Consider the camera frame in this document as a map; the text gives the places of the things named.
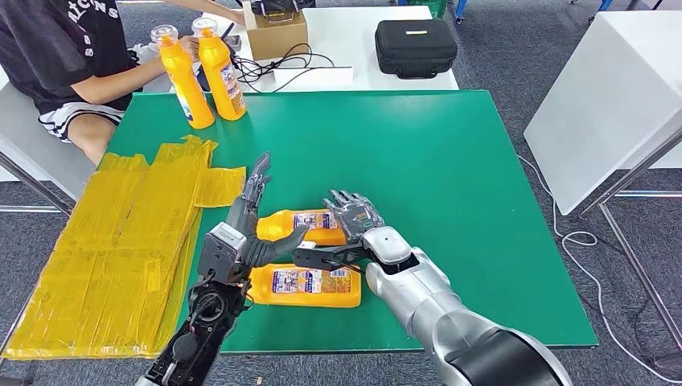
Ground white table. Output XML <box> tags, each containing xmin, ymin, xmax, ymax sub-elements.
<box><xmin>169</xmin><ymin>5</ymin><xmax>459</xmax><ymax>94</ymax></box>
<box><xmin>524</xmin><ymin>9</ymin><xmax>682</xmax><ymax>355</ymax></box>

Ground green plastic crate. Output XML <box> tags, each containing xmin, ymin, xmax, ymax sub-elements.
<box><xmin>396</xmin><ymin>0</ymin><xmax>449</xmax><ymax>19</ymax></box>

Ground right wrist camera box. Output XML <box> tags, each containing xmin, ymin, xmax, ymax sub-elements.
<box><xmin>291</xmin><ymin>240</ymin><xmax>374</xmax><ymax>273</ymax></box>

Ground white floor cable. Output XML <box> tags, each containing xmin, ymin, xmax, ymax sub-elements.
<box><xmin>516</xmin><ymin>153</ymin><xmax>682</xmax><ymax>384</ymax></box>

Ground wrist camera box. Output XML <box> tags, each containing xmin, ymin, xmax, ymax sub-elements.
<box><xmin>291</xmin><ymin>240</ymin><xmax>374</xmax><ymax>273</ymax></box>
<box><xmin>197</xmin><ymin>222</ymin><xmax>248</xmax><ymax>286</ymax></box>

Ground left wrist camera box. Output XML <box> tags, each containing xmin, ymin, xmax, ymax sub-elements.
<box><xmin>197</xmin><ymin>222</ymin><xmax>248</xmax><ymax>286</ymax></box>

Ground white printed bag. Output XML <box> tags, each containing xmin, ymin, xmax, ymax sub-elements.
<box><xmin>127</xmin><ymin>42</ymin><xmax>175</xmax><ymax>94</ymax></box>

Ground yellow taped plastic sheet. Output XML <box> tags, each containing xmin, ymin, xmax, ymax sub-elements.
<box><xmin>2</xmin><ymin>134</ymin><xmax>247</xmax><ymax>362</ymax></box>

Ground black cables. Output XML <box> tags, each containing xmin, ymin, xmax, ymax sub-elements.
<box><xmin>232</xmin><ymin>42</ymin><xmax>335</xmax><ymax>94</ymax></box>

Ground white bench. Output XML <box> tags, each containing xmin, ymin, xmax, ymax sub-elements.
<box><xmin>0</xmin><ymin>76</ymin><xmax>98</xmax><ymax>217</ymax></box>

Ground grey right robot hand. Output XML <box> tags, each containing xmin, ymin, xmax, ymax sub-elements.
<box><xmin>323</xmin><ymin>189</ymin><xmax>386</xmax><ymax>245</ymax></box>

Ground black device with handle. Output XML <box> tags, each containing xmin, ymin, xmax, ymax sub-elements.
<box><xmin>249</xmin><ymin>0</ymin><xmax>316</xmax><ymax>25</ymax></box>

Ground person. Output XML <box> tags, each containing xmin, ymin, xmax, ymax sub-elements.
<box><xmin>0</xmin><ymin>0</ymin><xmax>246</xmax><ymax>166</ymax></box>

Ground black carrying case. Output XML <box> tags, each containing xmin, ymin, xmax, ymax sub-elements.
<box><xmin>374</xmin><ymin>18</ymin><xmax>458</xmax><ymax>80</ymax></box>

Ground brown cardboard box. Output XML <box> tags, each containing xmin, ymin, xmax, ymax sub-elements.
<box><xmin>242</xmin><ymin>0</ymin><xmax>310</xmax><ymax>61</ymax></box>

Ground orange plastic bottle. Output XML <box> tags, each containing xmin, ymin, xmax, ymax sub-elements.
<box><xmin>247</xmin><ymin>263</ymin><xmax>363</xmax><ymax>310</ymax></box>
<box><xmin>256</xmin><ymin>208</ymin><xmax>350</xmax><ymax>247</ymax></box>
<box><xmin>150</xmin><ymin>24</ymin><xmax>216</xmax><ymax>130</ymax></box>
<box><xmin>191</xmin><ymin>17</ymin><xmax>248</xmax><ymax>122</ymax></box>

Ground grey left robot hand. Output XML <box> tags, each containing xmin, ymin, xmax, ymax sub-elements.
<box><xmin>226</xmin><ymin>151</ymin><xmax>310</xmax><ymax>269</ymax></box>

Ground white flat box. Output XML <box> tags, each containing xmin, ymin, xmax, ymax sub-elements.
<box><xmin>271</xmin><ymin>65</ymin><xmax>354</xmax><ymax>91</ymax></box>

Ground person's right hand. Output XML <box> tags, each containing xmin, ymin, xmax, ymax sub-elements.
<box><xmin>178</xmin><ymin>35</ymin><xmax>201</xmax><ymax>62</ymax></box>

